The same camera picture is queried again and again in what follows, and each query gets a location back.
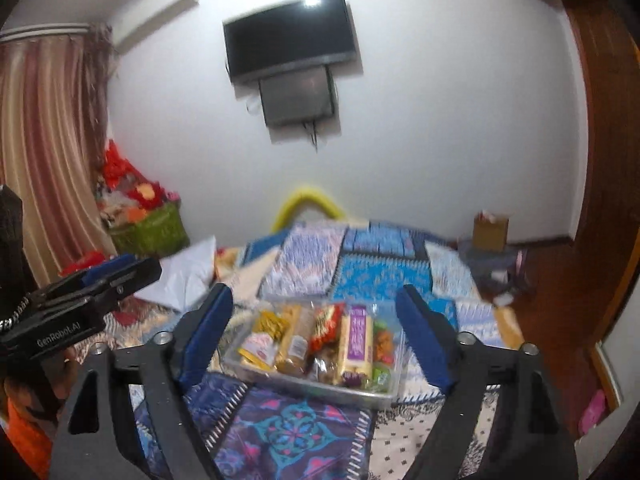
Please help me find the green jelly cup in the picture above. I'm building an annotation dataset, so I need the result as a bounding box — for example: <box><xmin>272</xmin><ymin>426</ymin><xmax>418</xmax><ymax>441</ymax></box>
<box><xmin>366</xmin><ymin>362</ymin><xmax>393</xmax><ymax>393</ymax></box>

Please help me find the clear plastic storage box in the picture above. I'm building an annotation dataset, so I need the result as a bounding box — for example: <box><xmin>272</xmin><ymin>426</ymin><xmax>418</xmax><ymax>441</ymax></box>
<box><xmin>221</xmin><ymin>301</ymin><xmax>405</xmax><ymax>410</ymax></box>

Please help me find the purple yellow snack bar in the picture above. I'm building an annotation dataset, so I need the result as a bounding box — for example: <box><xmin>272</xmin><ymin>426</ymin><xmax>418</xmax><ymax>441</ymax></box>
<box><xmin>334</xmin><ymin>304</ymin><xmax>373</xmax><ymax>388</ymax></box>

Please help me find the gold-striped long snack pack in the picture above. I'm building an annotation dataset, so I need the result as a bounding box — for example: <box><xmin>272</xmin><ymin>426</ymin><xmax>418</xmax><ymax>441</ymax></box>
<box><xmin>274</xmin><ymin>304</ymin><xmax>316</xmax><ymax>377</ymax></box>

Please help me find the green-edged clear snack bag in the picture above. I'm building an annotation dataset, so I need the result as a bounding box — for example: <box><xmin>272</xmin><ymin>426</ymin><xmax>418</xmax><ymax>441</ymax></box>
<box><xmin>309</xmin><ymin>347</ymin><xmax>343</xmax><ymax>386</ymax></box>

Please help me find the orange sleeve forearm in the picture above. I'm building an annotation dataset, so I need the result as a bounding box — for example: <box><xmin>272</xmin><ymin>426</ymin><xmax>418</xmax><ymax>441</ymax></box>
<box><xmin>8</xmin><ymin>401</ymin><xmax>52</xmax><ymax>480</ymax></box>

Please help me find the person's left hand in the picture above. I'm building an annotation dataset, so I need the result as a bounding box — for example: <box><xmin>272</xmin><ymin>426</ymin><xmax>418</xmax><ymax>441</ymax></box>
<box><xmin>3</xmin><ymin>347</ymin><xmax>79</xmax><ymax>426</ymax></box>

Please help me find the red box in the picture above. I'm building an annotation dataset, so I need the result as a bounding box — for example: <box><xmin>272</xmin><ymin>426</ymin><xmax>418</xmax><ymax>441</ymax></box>
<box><xmin>58</xmin><ymin>250</ymin><xmax>110</xmax><ymax>278</ymax></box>

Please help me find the patchwork blue bed quilt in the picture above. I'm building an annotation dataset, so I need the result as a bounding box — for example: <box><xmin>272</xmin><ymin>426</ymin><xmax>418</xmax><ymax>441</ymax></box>
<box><xmin>186</xmin><ymin>221</ymin><xmax>523</xmax><ymax>479</ymax></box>

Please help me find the white plastic bag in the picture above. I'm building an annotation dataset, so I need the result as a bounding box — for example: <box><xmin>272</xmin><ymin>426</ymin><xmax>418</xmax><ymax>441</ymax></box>
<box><xmin>134</xmin><ymin>236</ymin><xmax>217</xmax><ymax>313</ymax></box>

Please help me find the green storage basket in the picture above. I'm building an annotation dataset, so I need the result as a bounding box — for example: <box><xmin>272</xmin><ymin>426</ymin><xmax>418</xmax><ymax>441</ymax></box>
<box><xmin>108</xmin><ymin>203</ymin><xmax>190</xmax><ymax>258</ymax></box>

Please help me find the dark clothes pile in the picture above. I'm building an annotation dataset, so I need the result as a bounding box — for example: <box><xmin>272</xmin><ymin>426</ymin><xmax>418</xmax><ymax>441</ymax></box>
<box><xmin>457</xmin><ymin>240</ymin><xmax>536</xmax><ymax>301</ymax></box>

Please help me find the small orange biscuit packet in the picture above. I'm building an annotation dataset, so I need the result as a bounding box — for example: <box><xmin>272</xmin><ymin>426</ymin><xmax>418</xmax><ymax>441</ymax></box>
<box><xmin>238</xmin><ymin>332</ymin><xmax>279</xmax><ymax>370</ymax></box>

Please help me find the cardboard box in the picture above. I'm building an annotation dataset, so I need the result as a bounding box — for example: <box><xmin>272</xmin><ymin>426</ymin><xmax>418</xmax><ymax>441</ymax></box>
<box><xmin>472</xmin><ymin>211</ymin><xmax>510</xmax><ymax>252</ymax></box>

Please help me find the red orange noodle packet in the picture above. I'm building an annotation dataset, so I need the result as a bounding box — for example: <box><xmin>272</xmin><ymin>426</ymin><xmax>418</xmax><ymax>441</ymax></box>
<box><xmin>309</xmin><ymin>302</ymin><xmax>346</xmax><ymax>354</ymax></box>

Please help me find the striped pink curtain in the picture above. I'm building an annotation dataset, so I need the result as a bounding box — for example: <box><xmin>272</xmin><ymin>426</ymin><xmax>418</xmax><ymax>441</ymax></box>
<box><xmin>1</xmin><ymin>25</ymin><xmax>114</xmax><ymax>285</ymax></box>

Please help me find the yellow hoop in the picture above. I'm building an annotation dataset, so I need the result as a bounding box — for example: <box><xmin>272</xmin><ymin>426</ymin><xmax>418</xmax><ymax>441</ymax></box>
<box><xmin>270</xmin><ymin>185</ymin><xmax>346</xmax><ymax>233</ymax></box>

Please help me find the white air conditioner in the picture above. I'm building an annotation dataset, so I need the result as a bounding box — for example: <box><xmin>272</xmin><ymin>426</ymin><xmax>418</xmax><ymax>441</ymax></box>
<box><xmin>111</xmin><ymin>0</ymin><xmax>200</xmax><ymax>55</ymax></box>

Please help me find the wooden door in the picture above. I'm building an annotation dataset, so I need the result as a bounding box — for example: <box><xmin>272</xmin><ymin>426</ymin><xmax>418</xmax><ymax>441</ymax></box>
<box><xmin>484</xmin><ymin>0</ymin><xmax>640</xmax><ymax>441</ymax></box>

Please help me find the wall-mounted dark box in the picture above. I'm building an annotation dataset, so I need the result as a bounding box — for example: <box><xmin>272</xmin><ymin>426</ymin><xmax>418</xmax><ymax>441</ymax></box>
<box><xmin>259</xmin><ymin>65</ymin><xmax>335</xmax><ymax>128</ymax></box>

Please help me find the black wall television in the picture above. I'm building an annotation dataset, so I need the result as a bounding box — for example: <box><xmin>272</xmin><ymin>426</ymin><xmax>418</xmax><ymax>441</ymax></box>
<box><xmin>224</xmin><ymin>0</ymin><xmax>357</xmax><ymax>84</ymax></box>

